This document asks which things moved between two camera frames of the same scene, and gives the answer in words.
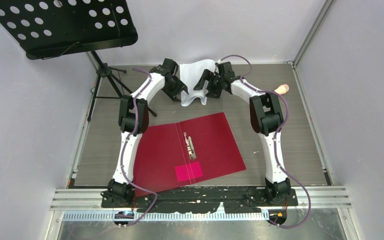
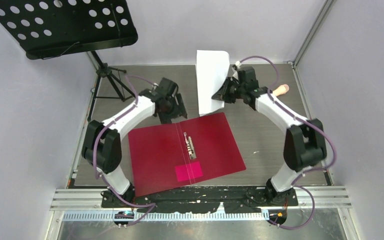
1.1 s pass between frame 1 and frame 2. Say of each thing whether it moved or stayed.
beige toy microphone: stayed
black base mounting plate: stayed
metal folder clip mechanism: stayed
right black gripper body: moved
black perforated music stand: stayed
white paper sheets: moved
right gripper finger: moved
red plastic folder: stayed
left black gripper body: moved
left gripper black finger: moved
